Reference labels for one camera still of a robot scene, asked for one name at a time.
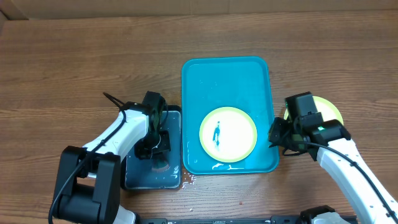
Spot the green dish sponge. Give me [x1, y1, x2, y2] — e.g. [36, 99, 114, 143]
[151, 156, 170, 172]

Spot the yellow-green plate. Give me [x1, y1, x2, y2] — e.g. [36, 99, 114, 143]
[199, 107, 257, 162]
[284, 96, 343, 125]

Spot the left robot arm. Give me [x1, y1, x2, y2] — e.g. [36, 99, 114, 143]
[48, 102, 171, 223]

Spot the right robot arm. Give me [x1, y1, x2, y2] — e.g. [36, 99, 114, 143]
[268, 118, 397, 223]

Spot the black water tray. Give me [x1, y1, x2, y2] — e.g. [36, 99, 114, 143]
[121, 105, 182, 190]

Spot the teal plastic tray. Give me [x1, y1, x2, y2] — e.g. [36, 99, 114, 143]
[182, 56, 279, 175]

